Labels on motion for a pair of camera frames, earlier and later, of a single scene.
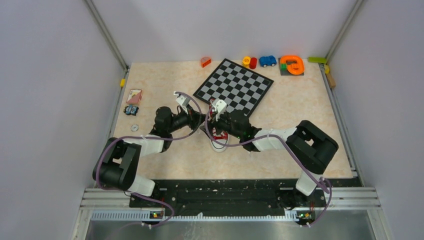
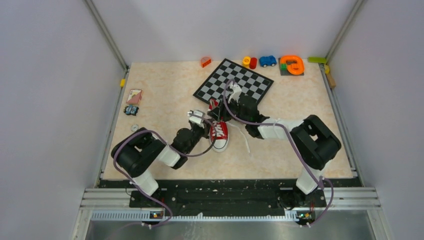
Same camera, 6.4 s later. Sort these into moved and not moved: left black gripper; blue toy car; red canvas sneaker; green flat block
Moved: left black gripper
Not moved: green flat block; red canvas sneaker; blue toy car
